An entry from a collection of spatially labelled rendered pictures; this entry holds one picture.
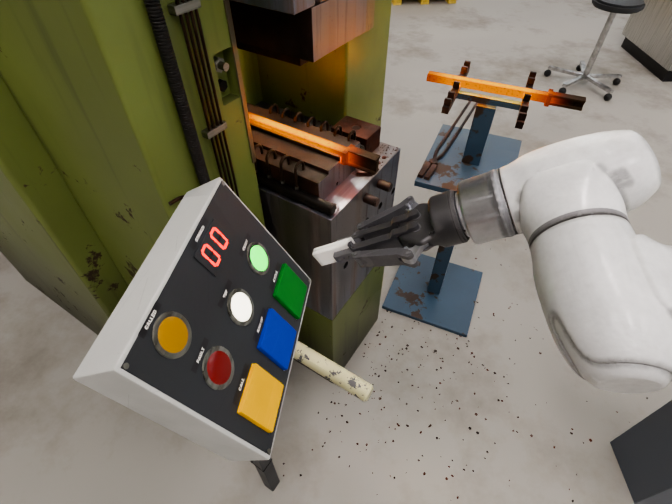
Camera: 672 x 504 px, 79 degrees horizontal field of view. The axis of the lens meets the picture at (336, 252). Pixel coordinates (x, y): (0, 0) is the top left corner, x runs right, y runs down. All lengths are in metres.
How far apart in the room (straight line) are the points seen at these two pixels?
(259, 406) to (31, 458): 1.44
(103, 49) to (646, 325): 0.74
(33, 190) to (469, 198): 1.04
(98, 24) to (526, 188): 0.61
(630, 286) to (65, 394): 1.94
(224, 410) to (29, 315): 1.88
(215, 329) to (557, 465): 1.48
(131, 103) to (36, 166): 0.51
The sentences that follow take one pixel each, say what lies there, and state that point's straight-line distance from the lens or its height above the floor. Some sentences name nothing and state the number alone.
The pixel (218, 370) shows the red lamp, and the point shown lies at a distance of 0.59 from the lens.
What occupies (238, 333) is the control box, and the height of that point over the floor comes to 1.08.
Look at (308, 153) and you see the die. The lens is 1.10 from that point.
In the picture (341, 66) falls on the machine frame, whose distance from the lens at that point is 1.28.
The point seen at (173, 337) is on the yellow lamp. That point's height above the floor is 1.16.
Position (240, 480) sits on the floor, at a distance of 1.68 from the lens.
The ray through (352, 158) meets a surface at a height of 1.00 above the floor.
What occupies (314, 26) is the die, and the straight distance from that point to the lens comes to 0.85.
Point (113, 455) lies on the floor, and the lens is 1.85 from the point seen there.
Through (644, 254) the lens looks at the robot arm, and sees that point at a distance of 0.48.
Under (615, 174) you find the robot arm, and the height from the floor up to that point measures 1.34.
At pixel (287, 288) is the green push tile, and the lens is 0.73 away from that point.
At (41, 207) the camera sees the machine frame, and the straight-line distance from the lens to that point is 1.28.
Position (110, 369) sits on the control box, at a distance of 0.51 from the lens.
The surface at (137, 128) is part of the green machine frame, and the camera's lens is 0.79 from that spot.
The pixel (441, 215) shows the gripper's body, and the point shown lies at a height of 1.24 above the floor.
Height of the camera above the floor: 1.60
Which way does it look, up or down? 47 degrees down
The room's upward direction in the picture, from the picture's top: straight up
